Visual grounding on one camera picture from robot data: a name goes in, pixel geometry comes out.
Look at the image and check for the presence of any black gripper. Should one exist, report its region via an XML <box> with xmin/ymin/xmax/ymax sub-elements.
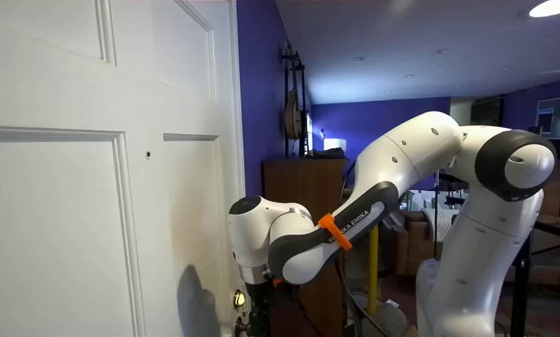
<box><xmin>245</xmin><ymin>279</ymin><xmax>279</xmax><ymax>337</ymax></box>

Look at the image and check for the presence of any brown wooden cabinet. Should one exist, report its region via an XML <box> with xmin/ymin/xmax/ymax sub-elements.
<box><xmin>260</xmin><ymin>155</ymin><xmax>350</xmax><ymax>337</ymax></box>

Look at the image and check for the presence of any white panelled door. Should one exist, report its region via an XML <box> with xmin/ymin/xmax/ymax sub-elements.
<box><xmin>0</xmin><ymin>0</ymin><xmax>249</xmax><ymax>337</ymax></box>

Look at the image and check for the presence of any white glowing screen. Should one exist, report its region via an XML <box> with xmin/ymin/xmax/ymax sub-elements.
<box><xmin>322</xmin><ymin>136</ymin><xmax>348</xmax><ymax>153</ymax></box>

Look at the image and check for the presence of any black metal stand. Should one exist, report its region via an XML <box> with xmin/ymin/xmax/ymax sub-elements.
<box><xmin>509</xmin><ymin>230</ymin><xmax>560</xmax><ymax>337</ymax></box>

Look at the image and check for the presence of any dark tall bookshelf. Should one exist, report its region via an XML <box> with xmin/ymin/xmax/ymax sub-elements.
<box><xmin>468</xmin><ymin>93</ymin><xmax>503</xmax><ymax>127</ymax></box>

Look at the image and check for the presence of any round ceiling light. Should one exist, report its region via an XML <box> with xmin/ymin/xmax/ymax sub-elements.
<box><xmin>528</xmin><ymin>0</ymin><xmax>560</xmax><ymax>18</ymax></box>

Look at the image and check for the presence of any grey stand base plate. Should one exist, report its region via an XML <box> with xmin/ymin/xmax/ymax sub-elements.
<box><xmin>352</xmin><ymin>297</ymin><xmax>412</xmax><ymax>337</ymax></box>

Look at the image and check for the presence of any glass fronted wall cabinet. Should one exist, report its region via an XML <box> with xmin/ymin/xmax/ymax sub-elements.
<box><xmin>533</xmin><ymin>93</ymin><xmax>560</xmax><ymax>142</ymax></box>

